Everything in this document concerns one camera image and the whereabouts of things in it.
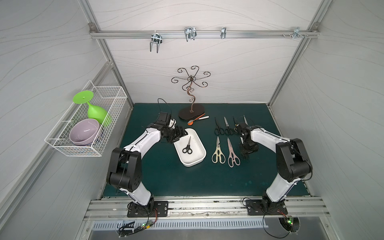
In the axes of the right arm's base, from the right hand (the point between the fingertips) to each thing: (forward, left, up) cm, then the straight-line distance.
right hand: (250, 149), depth 92 cm
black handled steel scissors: (+16, +12, -3) cm, 20 cm away
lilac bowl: (-13, +80, +34) cm, 88 cm away
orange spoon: (+21, +39, -1) cm, 45 cm away
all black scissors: (+15, +19, -2) cm, 25 cm away
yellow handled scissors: (+4, +12, +17) cm, 21 cm away
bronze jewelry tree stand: (+31, +38, -1) cm, 49 cm away
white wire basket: (+11, +80, +30) cm, 87 cm away
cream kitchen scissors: (-2, +20, -2) cm, 20 cm away
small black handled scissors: (0, +39, -2) cm, 40 cm away
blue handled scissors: (+24, -2, -3) cm, 24 cm away
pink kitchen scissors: (-5, +11, -2) cm, 13 cm away
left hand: (+3, +41, +10) cm, 42 cm away
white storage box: (0, +32, -3) cm, 32 cm away
